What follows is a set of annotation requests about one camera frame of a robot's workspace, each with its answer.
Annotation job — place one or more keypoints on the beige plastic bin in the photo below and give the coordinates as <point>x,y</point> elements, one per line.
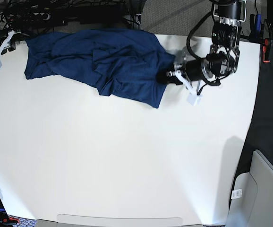
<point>252,197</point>

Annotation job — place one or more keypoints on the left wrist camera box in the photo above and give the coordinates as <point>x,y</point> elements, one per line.
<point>194,99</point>

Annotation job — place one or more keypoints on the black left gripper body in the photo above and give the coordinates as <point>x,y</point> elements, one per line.
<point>193,70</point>

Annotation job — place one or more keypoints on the blue long-sleeve shirt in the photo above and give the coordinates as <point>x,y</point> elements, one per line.
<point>120,62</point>

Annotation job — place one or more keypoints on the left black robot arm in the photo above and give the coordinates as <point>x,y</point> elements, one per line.
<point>223,57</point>

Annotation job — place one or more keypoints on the red clamp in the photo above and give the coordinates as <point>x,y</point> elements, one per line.
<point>266,50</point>

